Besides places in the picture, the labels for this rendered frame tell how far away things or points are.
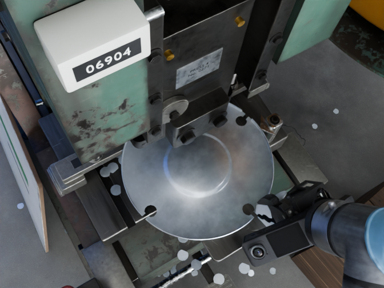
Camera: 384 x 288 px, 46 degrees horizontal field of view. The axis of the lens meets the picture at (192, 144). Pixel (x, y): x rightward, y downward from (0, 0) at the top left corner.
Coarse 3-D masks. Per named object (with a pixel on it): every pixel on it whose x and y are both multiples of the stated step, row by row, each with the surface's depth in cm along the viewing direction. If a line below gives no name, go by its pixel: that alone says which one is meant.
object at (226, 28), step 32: (160, 0) 52; (192, 0) 52; (224, 0) 53; (192, 32) 52; (224, 32) 56; (192, 64) 59; (224, 64) 65; (192, 96) 68; (224, 96) 70; (192, 128) 71
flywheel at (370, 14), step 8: (352, 0) 77; (360, 0) 75; (368, 0) 74; (376, 0) 72; (352, 8) 78; (360, 8) 76; (368, 8) 75; (376, 8) 73; (368, 16) 76; (376, 16) 74; (376, 24) 75
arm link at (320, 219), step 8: (336, 200) 62; (320, 208) 62; (328, 208) 61; (336, 208) 59; (320, 216) 60; (328, 216) 59; (312, 224) 62; (320, 224) 60; (312, 232) 62; (320, 232) 60; (320, 240) 60; (320, 248) 62; (328, 248) 59
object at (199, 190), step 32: (224, 128) 89; (256, 128) 90; (128, 160) 86; (160, 160) 86; (192, 160) 86; (224, 160) 86; (256, 160) 87; (128, 192) 83; (160, 192) 84; (192, 192) 83; (224, 192) 84; (256, 192) 85; (160, 224) 81; (192, 224) 82; (224, 224) 82
